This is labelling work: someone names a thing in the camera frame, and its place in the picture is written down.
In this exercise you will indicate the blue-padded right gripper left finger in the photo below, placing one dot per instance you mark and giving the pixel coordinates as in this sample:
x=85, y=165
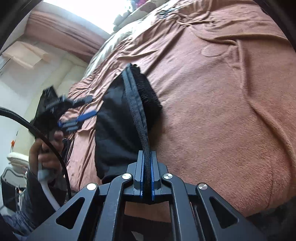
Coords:
x=137, y=171

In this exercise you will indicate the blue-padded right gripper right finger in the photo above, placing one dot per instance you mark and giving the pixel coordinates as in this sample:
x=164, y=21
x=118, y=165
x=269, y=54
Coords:
x=157, y=171

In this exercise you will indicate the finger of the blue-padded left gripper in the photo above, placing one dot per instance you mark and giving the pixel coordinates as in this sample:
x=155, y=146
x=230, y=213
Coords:
x=82, y=101
x=77, y=121

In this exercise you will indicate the black shorts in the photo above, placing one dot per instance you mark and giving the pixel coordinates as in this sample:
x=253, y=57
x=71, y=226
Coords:
x=129, y=111

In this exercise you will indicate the person's left forearm grey sleeve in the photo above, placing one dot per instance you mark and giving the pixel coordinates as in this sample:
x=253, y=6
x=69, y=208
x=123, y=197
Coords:
x=35, y=210

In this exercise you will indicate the person's left hand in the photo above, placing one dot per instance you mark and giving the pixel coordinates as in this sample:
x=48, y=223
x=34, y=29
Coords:
x=41, y=153

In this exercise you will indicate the cream padded headboard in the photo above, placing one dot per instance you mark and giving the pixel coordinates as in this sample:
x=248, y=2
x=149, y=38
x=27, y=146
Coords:
x=57, y=84

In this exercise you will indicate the beige blanket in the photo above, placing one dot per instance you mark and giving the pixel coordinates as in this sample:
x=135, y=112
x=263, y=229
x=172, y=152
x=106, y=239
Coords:
x=115, y=39

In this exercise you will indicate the left pink curtain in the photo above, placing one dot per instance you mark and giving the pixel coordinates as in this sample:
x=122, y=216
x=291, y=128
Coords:
x=63, y=34

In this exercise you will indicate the bear print pillow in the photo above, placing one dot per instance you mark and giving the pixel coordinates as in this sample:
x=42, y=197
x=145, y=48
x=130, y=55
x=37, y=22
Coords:
x=135, y=11

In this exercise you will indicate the orange-brown bed sheet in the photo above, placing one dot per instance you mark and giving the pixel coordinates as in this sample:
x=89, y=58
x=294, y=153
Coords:
x=225, y=75

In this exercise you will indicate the beige cloth hanging on wall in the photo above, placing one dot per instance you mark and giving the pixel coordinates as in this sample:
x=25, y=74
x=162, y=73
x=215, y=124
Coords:
x=26, y=55

